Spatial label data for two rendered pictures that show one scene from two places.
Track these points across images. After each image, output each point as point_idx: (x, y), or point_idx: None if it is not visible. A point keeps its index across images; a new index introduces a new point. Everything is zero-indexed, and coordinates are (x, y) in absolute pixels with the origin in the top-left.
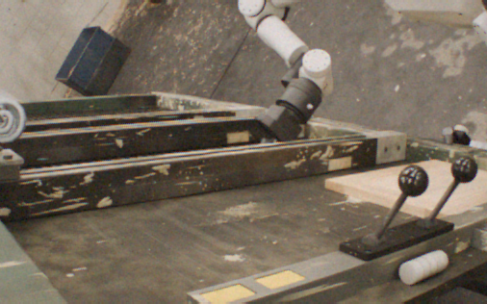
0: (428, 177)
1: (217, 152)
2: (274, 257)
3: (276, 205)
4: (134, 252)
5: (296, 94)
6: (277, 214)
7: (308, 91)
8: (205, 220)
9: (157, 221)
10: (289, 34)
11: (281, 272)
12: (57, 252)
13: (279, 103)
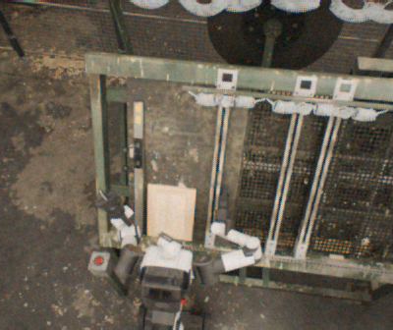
0: (177, 216)
1: (218, 170)
2: (160, 136)
3: (191, 164)
4: (181, 113)
5: (217, 212)
6: (185, 159)
7: (215, 216)
8: (192, 140)
9: (197, 130)
10: (234, 239)
11: (140, 122)
12: (191, 97)
13: (225, 209)
